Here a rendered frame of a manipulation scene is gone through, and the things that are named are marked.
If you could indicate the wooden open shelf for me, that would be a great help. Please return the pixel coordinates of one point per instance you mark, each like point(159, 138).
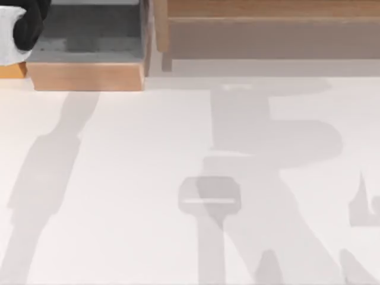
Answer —
point(267, 29)

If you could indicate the pale wooden drawer front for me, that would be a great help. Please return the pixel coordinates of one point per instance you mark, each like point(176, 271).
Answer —
point(86, 76)

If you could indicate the wooden cupboard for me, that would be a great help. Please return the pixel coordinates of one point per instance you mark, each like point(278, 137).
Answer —
point(12, 71)

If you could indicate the pulled-out drawer grey inside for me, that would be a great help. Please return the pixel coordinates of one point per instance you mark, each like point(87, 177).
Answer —
point(89, 35)

